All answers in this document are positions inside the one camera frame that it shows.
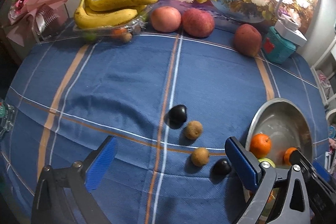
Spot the small orange tangerine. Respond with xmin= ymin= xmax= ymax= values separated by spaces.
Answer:
xmin=283 ymin=147 xmax=299 ymax=166

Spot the brown kiwi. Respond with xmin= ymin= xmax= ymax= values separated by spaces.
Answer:
xmin=191 ymin=147 xmax=210 ymax=167
xmin=184 ymin=120 xmax=203 ymax=140

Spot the pink cloth bundle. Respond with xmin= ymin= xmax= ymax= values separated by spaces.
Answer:
xmin=316 ymin=70 xmax=332 ymax=99

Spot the yellow banana bunch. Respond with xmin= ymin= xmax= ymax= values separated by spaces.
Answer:
xmin=73 ymin=0 xmax=160 ymax=29

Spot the clear plastic tray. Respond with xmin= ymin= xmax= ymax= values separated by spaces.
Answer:
xmin=72 ymin=7 xmax=153 ymax=44

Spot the clear plastic box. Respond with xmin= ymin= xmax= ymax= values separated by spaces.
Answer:
xmin=0 ymin=101 xmax=15 ymax=138

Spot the dark plum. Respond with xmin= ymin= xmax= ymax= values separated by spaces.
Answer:
xmin=168 ymin=105 xmax=188 ymax=129
xmin=212 ymin=158 xmax=232 ymax=176

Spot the steel bowl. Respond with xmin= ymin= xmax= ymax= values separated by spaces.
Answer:
xmin=244 ymin=97 xmax=315 ymax=203

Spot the dark red apple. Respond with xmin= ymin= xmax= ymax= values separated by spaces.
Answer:
xmin=233 ymin=24 xmax=262 ymax=57

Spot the pale pink apple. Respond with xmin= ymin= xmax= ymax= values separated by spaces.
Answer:
xmin=150 ymin=6 xmax=182 ymax=32

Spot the white power adapter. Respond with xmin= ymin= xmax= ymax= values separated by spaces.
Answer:
xmin=278 ymin=14 xmax=301 ymax=29

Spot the green apple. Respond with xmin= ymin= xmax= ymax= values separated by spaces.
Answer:
xmin=258 ymin=157 xmax=276 ymax=168

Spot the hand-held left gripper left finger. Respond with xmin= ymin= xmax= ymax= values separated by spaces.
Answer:
xmin=31 ymin=135 xmax=118 ymax=224

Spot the white shelf rack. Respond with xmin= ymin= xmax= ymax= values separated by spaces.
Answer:
xmin=310 ymin=38 xmax=336 ymax=106

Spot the blue plaid tablecloth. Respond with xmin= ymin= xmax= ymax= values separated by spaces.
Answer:
xmin=0 ymin=18 xmax=332 ymax=224

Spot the teal plastic box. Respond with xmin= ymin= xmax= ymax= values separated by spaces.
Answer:
xmin=262 ymin=26 xmax=297 ymax=64

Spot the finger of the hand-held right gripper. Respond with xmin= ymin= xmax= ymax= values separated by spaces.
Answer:
xmin=312 ymin=160 xmax=331 ymax=178
xmin=290 ymin=148 xmax=336 ymax=216

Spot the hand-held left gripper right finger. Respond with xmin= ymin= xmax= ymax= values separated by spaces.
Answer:
xmin=225 ymin=136 xmax=311 ymax=224

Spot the pink flower bouquet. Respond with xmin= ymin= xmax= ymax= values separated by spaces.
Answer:
xmin=7 ymin=0 xmax=70 ymax=44

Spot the white power strip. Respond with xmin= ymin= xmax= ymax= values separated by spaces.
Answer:
xmin=274 ymin=21 xmax=307 ymax=47

